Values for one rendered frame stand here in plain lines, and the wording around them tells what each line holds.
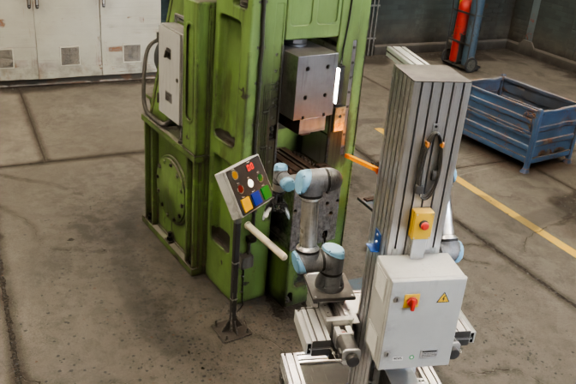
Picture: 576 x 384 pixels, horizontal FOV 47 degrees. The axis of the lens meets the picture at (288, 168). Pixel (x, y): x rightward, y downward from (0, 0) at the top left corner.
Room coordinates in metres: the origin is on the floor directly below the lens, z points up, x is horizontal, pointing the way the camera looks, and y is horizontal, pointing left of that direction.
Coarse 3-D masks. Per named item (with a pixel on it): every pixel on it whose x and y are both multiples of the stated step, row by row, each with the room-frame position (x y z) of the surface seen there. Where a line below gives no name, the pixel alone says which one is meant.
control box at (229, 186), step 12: (252, 156) 3.59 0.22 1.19; (228, 168) 3.41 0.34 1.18; (240, 168) 3.43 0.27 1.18; (228, 180) 3.31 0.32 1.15; (240, 180) 3.38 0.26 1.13; (252, 180) 3.45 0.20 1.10; (264, 180) 3.54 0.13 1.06; (228, 192) 3.30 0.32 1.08; (252, 192) 3.41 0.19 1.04; (228, 204) 3.30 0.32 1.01; (240, 204) 3.28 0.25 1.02; (252, 204) 3.36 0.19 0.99; (240, 216) 3.26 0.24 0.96
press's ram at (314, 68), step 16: (288, 48) 3.96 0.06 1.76; (304, 48) 3.99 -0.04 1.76; (320, 48) 4.02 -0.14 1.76; (288, 64) 3.86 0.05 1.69; (304, 64) 3.81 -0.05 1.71; (320, 64) 3.87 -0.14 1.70; (336, 64) 3.94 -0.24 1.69; (288, 80) 3.85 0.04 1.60; (304, 80) 3.81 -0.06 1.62; (320, 80) 3.88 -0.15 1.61; (288, 96) 3.83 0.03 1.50; (304, 96) 3.82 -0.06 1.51; (320, 96) 3.89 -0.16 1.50; (288, 112) 3.82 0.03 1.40; (304, 112) 3.83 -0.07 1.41; (320, 112) 3.89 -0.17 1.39
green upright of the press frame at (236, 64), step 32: (224, 0) 4.02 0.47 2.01; (256, 0) 3.76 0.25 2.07; (224, 32) 4.07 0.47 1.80; (256, 32) 3.77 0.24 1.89; (224, 64) 4.07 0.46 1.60; (256, 64) 3.78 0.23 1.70; (224, 96) 4.07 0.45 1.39; (256, 96) 3.79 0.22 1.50; (224, 128) 4.05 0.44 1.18; (224, 160) 4.03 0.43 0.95; (224, 224) 4.00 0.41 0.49; (256, 224) 3.82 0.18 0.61; (224, 256) 3.88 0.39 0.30; (256, 256) 3.83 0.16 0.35; (224, 288) 3.85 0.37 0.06; (256, 288) 3.84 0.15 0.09
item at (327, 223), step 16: (288, 192) 3.79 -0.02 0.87; (272, 208) 3.99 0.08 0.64; (288, 208) 3.83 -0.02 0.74; (320, 208) 3.87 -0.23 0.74; (336, 208) 3.95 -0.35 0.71; (272, 224) 3.97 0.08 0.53; (288, 224) 3.77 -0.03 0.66; (320, 224) 3.87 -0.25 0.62; (288, 240) 3.75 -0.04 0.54; (320, 240) 3.88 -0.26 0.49
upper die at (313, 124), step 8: (280, 120) 3.97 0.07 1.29; (288, 120) 3.91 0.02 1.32; (296, 120) 3.84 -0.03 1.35; (304, 120) 3.83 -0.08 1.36; (312, 120) 3.86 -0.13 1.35; (320, 120) 3.90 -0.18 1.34; (288, 128) 3.90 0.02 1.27; (296, 128) 3.83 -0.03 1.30; (304, 128) 3.83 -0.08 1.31; (312, 128) 3.87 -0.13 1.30; (320, 128) 3.90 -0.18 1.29
